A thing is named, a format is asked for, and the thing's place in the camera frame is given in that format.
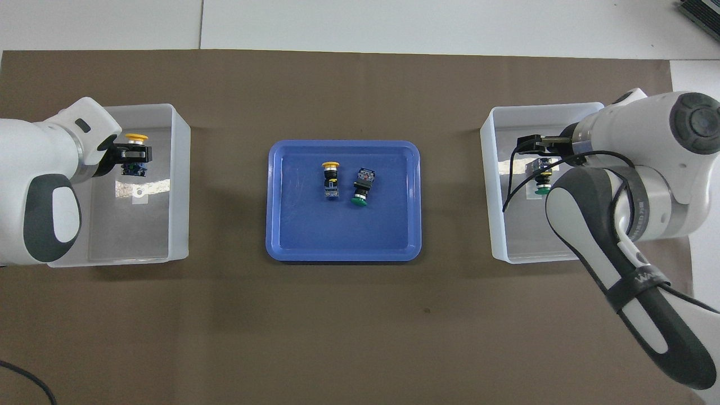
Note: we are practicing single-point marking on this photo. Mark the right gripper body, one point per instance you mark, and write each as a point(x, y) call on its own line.
point(568, 147)

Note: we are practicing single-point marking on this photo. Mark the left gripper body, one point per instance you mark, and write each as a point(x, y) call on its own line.
point(109, 156)

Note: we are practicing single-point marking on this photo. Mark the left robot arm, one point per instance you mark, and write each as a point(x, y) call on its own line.
point(34, 152)

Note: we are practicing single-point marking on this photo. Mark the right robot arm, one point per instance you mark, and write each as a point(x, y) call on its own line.
point(641, 129)

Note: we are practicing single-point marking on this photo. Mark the yellow push button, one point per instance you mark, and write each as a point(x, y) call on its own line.
point(136, 137)
point(331, 165)

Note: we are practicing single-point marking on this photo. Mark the green push button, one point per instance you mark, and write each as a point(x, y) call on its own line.
point(359, 199)
point(543, 190)

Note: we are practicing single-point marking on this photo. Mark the translucent white plastic box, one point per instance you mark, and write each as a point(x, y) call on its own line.
point(129, 230)
point(523, 236)

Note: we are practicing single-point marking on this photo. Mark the dark grey ribbed object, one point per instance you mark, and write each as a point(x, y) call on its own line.
point(703, 14)

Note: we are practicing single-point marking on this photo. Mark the blue plastic tray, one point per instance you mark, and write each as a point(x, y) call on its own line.
point(343, 230)

